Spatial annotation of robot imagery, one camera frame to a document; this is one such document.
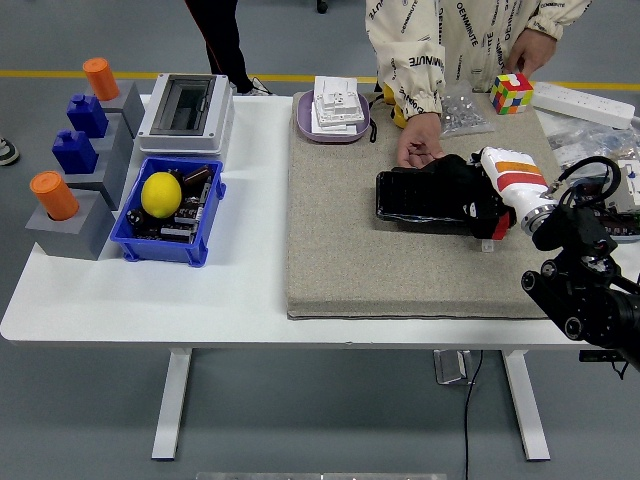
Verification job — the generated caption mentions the blue-grey tray with circuit boards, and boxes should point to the blue-grey tray with circuit boards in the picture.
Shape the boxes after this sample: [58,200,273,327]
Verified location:
[574,179,640,244]

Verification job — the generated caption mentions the black wrist strap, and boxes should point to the black wrist strap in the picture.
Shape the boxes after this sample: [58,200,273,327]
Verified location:
[368,95,387,145]

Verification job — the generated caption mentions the glossy black panel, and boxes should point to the glossy black panel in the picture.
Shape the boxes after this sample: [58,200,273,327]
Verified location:
[374,167,501,236]

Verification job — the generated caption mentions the person's left hand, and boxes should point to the person's left hand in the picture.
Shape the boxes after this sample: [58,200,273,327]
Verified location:
[503,24,559,77]

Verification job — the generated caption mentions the silver box under table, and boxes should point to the silver box under table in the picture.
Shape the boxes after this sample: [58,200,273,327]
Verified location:
[432,348,476,386]

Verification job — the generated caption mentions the dark brown cylinder part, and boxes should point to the dark brown cylinder part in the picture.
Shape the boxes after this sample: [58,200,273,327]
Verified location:
[182,166,214,188]

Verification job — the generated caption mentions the grey-brown mat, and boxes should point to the grey-brown mat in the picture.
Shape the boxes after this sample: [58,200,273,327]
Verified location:
[284,92,612,321]

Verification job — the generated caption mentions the blue plastic block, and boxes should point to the blue plastic block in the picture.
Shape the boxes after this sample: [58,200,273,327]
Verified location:
[51,129,100,176]
[66,93,110,140]

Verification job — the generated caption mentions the orange cylinder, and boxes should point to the orange cylinder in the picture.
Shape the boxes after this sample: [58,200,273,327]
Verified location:
[28,171,81,223]
[82,57,121,103]

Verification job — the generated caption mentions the blue plastic bin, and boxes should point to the blue plastic bin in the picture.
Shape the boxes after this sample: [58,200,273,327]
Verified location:
[109,157,227,269]

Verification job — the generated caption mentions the small white wall socket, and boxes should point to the small white wall socket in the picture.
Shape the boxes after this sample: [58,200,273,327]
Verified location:
[313,75,360,109]

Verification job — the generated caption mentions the black cable under table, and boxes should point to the black cable under table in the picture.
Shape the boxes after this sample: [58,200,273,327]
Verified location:
[463,348,484,480]

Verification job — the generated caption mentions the large white wall socket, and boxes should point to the large white wall socket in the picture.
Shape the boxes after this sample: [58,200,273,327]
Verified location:
[309,93,366,136]

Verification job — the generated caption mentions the white power strip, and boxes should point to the white power strip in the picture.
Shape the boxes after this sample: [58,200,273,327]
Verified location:
[531,80,637,130]

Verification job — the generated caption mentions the clear plastic bags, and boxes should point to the clear plastic bags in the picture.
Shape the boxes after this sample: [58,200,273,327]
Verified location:
[545,108,640,176]

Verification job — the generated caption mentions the grey enclosure with clear lid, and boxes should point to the grey enclosure with clear lid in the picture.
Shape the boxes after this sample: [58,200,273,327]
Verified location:
[137,73,235,156]

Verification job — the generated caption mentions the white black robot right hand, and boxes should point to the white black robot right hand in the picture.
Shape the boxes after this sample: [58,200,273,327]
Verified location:
[462,146,551,224]

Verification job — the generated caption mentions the clear bag of screws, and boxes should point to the clear bag of screws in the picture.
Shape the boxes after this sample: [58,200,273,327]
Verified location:
[439,80,497,140]

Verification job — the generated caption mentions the yellow tool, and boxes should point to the yellow tool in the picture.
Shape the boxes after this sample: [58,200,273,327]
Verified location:
[378,83,407,129]

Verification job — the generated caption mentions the purple oval tray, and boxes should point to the purple oval tray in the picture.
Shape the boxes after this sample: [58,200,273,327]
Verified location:
[297,90,372,145]

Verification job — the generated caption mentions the person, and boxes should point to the person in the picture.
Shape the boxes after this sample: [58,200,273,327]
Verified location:
[0,137,21,167]
[364,0,594,121]
[182,0,276,96]

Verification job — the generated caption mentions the yellow lemon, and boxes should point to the yellow lemon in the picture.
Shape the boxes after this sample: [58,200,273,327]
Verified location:
[140,172,183,220]

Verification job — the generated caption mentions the person's right hand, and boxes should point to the person's right hand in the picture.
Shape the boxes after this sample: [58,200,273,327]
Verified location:
[396,112,446,169]

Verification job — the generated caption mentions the white electrical device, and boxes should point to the white electrical device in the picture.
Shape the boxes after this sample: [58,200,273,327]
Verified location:
[617,159,640,211]

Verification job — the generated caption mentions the grey block base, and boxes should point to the grey block base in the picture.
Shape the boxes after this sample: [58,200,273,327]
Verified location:
[24,188,118,262]
[86,79,146,140]
[56,144,133,211]
[88,113,136,171]

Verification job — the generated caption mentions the multicoloured puzzle cube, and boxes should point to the multicoloured puzzle cube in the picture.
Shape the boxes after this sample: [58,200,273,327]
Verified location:
[489,72,535,116]

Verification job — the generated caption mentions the black table control panel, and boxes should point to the black table control panel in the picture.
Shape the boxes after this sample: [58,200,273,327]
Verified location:
[579,349,631,362]

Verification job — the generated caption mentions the white table leg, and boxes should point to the white table leg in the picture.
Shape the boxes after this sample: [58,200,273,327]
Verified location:
[150,348,194,462]
[501,348,552,462]

